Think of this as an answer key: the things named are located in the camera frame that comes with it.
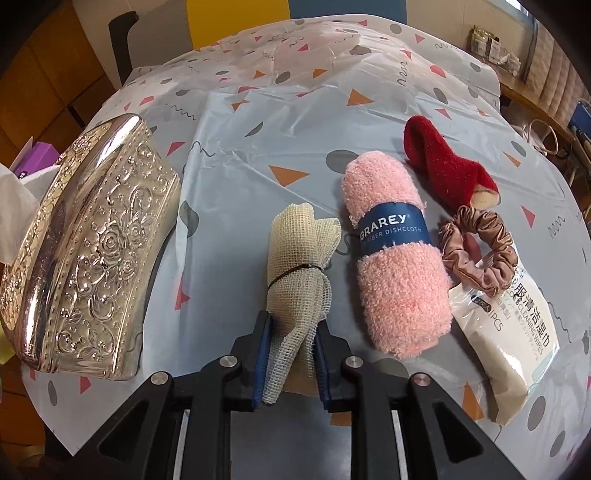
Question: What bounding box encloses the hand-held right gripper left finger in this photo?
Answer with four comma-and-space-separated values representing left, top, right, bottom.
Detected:
74, 311, 278, 480

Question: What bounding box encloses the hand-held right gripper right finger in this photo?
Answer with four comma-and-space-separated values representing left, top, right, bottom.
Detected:
314, 323, 513, 480

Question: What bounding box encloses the beige mesh cloth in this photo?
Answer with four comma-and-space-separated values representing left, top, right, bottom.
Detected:
267, 200, 343, 406

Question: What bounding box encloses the pink dishcloth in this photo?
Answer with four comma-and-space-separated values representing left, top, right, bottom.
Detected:
341, 154, 454, 360

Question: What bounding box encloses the white wet wipes packet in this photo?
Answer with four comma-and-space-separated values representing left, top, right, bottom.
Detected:
447, 249, 561, 425

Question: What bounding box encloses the brown satin scrunchie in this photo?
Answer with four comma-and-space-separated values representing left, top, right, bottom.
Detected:
436, 205, 515, 296

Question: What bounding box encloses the red sock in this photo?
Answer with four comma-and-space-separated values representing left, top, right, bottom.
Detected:
403, 115, 500, 212

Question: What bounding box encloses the printed plastic bed sheet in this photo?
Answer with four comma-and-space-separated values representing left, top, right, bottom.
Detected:
23, 16, 591, 480

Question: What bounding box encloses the white tissue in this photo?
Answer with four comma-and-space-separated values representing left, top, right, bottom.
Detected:
0, 164, 40, 266

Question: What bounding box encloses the purple tissue box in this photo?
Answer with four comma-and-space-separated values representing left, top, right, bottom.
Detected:
9, 141, 63, 183

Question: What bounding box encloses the wooden desk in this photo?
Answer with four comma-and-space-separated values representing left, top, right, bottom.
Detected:
494, 60, 591, 144

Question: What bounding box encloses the grey yellow blue headboard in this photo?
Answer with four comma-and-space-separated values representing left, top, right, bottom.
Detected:
74, 0, 407, 51

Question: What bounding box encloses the blue chair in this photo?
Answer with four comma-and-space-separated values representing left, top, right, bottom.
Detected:
570, 99, 591, 134

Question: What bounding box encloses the wooden wardrobe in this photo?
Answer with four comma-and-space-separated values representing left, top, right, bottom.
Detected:
0, 0, 121, 162

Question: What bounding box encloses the patterned beige curtain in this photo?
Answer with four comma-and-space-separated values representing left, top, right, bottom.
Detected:
522, 0, 591, 121

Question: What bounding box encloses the white cable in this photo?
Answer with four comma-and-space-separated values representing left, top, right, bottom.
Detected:
524, 117, 575, 160

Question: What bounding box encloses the black post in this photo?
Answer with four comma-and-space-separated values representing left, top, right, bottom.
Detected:
107, 13, 140, 88

